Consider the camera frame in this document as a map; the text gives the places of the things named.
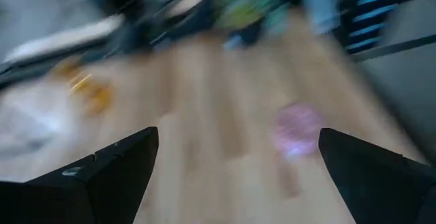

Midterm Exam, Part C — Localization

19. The amber glass candlestick holder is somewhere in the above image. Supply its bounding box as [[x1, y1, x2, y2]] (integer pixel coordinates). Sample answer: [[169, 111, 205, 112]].
[[50, 56, 115, 116]]

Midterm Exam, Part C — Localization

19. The pink patterned candle tin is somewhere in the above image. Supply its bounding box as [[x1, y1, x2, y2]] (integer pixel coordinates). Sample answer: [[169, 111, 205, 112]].
[[271, 101, 325, 160]]

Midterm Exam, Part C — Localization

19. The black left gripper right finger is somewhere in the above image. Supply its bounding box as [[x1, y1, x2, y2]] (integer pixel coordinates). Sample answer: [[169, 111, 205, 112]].
[[318, 127, 436, 224]]

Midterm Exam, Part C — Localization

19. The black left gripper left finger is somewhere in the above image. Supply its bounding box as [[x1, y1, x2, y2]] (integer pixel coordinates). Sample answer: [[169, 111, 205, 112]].
[[0, 126, 160, 224]]

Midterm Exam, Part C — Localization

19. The green potted succulent plant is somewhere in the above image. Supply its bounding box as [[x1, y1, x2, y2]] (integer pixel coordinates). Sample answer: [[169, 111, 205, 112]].
[[216, 0, 294, 31]]

